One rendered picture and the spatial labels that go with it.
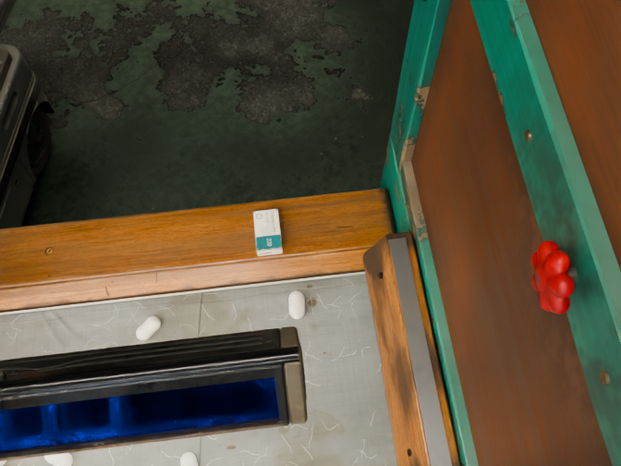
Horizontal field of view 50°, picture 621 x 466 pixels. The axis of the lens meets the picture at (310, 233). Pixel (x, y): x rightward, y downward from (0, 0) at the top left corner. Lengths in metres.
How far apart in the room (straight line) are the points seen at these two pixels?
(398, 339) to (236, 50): 1.49
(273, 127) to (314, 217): 1.04
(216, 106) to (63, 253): 1.12
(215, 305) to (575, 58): 0.63
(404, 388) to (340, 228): 0.26
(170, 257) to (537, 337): 0.56
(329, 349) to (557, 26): 0.57
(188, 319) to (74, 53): 1.44
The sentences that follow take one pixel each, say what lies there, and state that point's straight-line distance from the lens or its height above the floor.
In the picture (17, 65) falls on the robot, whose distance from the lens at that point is 1.80.
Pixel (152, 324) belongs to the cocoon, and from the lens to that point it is 0.91.
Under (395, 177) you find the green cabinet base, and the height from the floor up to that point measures 0.83.
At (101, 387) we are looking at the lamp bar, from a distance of 0.53.
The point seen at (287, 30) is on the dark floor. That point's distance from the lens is 2.19.
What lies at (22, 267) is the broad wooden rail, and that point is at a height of 0.76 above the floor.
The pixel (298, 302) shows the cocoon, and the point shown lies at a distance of 0.90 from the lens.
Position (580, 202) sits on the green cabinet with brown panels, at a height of 1.27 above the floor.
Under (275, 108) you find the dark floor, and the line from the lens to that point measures 2.00.
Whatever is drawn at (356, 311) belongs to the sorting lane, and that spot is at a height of 0.74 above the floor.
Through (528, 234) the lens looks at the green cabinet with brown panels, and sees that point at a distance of 0.52.
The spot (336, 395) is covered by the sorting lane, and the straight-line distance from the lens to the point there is 0.89.
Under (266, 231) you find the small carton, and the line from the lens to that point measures 0.92.
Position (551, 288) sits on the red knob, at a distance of 0.41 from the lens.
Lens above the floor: 1.61
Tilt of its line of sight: 64 degrees down
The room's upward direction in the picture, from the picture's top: straight up
